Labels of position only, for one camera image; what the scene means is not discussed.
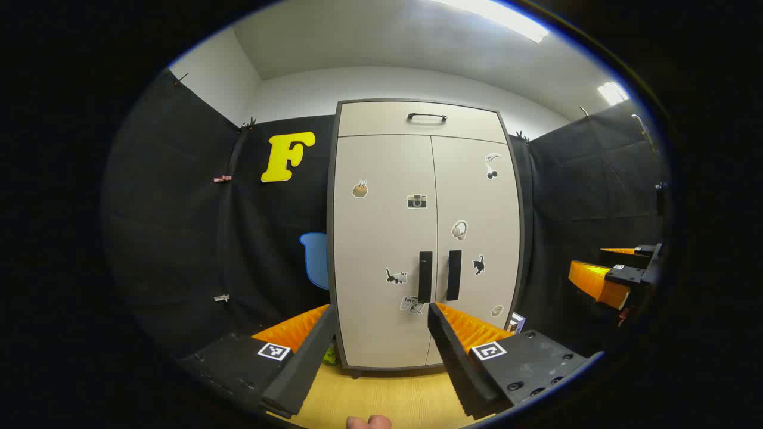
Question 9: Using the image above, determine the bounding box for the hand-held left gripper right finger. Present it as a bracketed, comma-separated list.
[427, 301, 604, 419]

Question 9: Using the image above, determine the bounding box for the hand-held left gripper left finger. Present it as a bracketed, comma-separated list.
[179, 304, 339, 419]

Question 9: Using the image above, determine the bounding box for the double-door shoe cabinet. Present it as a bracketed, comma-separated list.
[327, 98, 526, 379]

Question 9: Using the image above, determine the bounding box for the beige cabinet door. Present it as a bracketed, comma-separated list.
[333, 135, 439, 369]
[426, 137, 522, 365]

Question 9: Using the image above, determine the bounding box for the beige cabinet drawer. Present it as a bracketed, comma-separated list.
[337, 101, 507, 144]

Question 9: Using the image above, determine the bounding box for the blue plastic chair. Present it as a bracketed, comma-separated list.
[299, 232, 330, 291]

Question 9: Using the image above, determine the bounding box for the small ceiling light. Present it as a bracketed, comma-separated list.
[598, 82, 629, 106]

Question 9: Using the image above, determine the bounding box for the black backdrop cloth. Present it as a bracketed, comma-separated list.
[101, 69, 671, 382]

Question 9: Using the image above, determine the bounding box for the long ceiling light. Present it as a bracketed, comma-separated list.
[429, 0, 549, 43]

